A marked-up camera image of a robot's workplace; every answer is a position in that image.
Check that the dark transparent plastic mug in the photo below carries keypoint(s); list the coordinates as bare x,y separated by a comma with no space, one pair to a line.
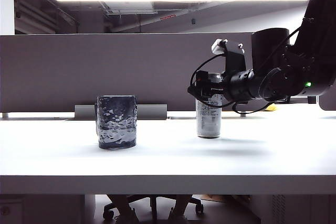
116,119

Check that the red ceiling sign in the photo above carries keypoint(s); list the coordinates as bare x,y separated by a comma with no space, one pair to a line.
168,17

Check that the grey desk partition panel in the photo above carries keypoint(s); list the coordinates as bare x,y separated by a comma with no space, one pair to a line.
105,64
328,102

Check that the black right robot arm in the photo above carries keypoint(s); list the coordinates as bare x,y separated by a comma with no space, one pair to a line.
315,51

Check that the brown cardboard piece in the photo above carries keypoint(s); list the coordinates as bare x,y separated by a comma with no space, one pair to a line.
211,198

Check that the silver metal drink can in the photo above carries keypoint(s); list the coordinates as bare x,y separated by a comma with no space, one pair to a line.
208,121

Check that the black office chair base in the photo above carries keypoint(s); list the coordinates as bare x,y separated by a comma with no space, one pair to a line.
153,205

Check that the white desk leg panel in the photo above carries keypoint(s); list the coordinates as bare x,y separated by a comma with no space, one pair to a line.
89,208

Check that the yellow object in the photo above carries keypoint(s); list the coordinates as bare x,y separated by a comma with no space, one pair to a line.
271,108

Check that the white pillar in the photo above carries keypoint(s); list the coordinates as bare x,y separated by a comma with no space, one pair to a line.
7,3

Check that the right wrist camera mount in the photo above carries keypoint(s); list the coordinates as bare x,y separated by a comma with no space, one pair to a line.
235,56

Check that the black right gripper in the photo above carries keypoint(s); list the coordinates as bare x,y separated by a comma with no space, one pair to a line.
241,87

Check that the metal partition support foot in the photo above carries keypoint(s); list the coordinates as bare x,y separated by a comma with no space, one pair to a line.
4,115

